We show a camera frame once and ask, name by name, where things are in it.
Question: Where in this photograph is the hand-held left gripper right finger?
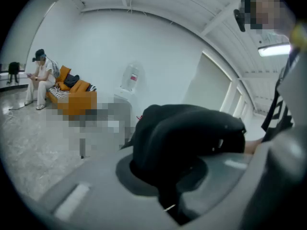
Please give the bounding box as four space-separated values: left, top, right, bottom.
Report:
179 54 307 230

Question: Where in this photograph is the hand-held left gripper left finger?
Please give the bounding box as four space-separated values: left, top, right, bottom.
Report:
38 149 183 230

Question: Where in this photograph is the person's right forearm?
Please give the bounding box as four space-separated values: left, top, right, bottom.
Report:
244 138 263 155

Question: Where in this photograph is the person's black printed shirt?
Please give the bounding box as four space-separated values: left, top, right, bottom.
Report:
260 49 300 142

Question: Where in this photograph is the orange sofa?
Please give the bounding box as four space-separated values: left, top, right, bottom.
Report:
45 65 98 116

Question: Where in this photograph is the black and white striped blanket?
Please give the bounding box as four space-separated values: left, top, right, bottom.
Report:
49 84 97 98

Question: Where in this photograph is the white roller blind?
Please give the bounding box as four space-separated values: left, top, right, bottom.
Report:
184 53 232 112

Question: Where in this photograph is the black garment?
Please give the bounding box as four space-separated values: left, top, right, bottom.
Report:
63 73 80 88

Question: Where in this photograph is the clear water jug red label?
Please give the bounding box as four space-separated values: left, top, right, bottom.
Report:
120 61 146 94

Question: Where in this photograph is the ceiling light panel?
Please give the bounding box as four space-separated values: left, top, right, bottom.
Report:
258 44 291 57

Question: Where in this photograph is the person's head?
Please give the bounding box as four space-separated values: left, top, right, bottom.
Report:
239 0 297 37

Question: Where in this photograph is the black head-mounted camera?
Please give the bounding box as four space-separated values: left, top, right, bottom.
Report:
234 8 247 33

